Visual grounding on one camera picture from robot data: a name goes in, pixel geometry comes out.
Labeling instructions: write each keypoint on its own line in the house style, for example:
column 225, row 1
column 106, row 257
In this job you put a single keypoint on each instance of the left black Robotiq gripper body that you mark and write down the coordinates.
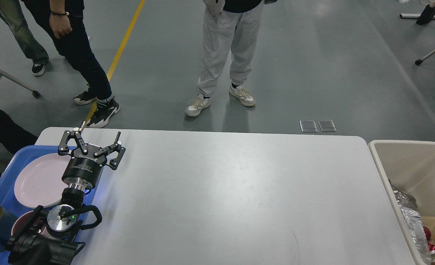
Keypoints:
column 83, row 167

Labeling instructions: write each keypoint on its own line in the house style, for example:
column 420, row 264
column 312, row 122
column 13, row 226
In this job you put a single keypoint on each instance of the foil sheet bottom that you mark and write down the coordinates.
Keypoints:
column 415, row 226

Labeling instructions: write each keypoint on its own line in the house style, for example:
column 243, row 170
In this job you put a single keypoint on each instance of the foil sheet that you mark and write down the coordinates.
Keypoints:
column 404, row 199
column 415, row 226

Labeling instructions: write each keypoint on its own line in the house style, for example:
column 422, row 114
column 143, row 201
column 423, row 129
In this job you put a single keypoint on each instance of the pink plate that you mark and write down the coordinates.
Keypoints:
column 40, row 182

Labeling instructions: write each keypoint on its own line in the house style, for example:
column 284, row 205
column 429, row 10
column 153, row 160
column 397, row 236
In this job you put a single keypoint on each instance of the pink HOME mug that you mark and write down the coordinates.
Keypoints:
column 23, row 220

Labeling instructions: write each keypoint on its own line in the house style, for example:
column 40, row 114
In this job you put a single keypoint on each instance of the red foil wrapper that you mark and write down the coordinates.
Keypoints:
column 431, row 246

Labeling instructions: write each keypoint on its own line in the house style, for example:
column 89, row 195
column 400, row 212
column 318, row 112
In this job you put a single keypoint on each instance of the foil sheet top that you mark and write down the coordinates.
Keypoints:
column 404, row 199

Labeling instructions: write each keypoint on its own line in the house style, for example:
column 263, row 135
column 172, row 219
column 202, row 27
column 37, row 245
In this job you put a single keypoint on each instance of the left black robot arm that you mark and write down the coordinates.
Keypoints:
column 48, row 237

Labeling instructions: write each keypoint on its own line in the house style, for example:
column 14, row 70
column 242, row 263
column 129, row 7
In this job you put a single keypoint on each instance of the beige plastic bin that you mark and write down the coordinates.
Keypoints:
column 409, row 166

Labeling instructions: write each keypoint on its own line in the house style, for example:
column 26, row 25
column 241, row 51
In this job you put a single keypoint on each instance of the seated person black pants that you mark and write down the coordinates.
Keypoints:
column 12, row 136

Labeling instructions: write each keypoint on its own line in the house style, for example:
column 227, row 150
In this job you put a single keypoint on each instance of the blue plastic tray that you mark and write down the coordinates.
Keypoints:
column 9, row 176

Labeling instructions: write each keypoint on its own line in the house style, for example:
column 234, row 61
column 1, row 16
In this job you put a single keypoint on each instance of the person dark jeans black sneakers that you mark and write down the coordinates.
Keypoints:
column 63, row 22

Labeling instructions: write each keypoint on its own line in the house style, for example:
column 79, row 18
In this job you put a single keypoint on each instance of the person black hoodie faded jeans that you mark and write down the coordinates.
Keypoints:
column 11, row 13

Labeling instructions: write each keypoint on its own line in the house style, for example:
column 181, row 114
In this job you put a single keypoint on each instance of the right metal floor plate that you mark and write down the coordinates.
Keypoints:
column 327, row 126

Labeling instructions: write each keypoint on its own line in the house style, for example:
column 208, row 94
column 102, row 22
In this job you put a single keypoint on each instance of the metal floor plate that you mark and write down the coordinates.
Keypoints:
column 308, row 126
column 327, row 126

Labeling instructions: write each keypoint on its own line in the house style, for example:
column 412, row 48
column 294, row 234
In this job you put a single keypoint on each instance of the left metal floor plate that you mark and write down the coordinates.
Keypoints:
column 308, row 126

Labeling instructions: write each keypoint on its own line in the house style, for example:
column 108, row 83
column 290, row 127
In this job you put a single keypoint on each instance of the person grey sweatpants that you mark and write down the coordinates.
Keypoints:
column 230, row 27

